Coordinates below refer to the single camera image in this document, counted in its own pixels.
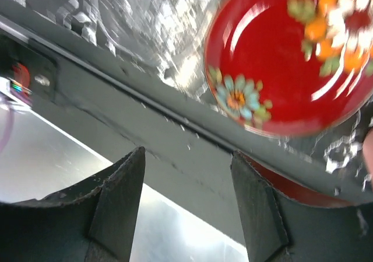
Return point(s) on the red floral plate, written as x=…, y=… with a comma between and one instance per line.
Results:
x=290, y=67

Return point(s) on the pink plastic cup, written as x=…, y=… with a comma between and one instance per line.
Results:
x=368, y=151

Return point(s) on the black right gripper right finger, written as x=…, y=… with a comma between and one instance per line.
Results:
x=284, y=221

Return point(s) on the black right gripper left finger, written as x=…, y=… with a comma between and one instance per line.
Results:
x=92, y=220

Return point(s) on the clear glass plate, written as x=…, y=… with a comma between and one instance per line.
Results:
x=157, y=32

